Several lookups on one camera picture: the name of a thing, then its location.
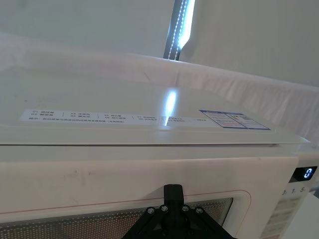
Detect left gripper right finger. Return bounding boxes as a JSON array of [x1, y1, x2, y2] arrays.
[[173, 184, 235, 239]]

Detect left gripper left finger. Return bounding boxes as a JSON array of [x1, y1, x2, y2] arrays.
[[121, 184, 174, 239]]

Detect cream microwave oven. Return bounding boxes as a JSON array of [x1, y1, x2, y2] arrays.
[[0, 69, 319, 239]]

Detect oven control panel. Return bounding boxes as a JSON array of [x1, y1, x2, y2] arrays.
[[268, 156, 319, 239]]

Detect white curtain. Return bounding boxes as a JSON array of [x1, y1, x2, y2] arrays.
[[0, 0, 319, 155]]

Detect grey striped post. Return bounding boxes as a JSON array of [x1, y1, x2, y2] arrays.
[[162, 0, 195, 62]]

